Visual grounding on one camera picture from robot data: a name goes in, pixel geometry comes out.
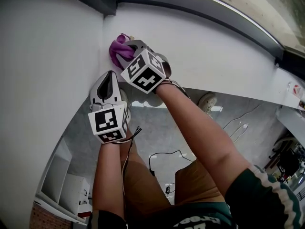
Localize person's left leg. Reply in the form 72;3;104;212
119;127;145;163

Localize tan shorts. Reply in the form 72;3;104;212
120;157;226;214

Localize person's right forearm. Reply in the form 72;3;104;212
156;79;251;205

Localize white sneaker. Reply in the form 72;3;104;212
197;93;217;115
119;87;133;124

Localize person's left forearm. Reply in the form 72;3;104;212
91;141;126;221

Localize white shelf unit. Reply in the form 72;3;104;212
34;137;93;225

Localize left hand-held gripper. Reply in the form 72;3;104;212
87;70;131;144

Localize white cable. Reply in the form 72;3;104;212
223;104;263;143

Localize thin wire bundle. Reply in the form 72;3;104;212
112;126;142;197

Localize black bag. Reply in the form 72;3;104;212
278;149;300;174

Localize white cabinet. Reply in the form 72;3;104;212
276;104;305;138

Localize black cable with adapter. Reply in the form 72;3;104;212
149;150;198;177

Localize purple cloth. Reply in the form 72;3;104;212
109;33;136;70

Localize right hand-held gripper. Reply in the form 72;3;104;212
116;39;173;95

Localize white metal chair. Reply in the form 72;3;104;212
269;137;305;171

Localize green sweatshirt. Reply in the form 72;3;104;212
87;165;305;229

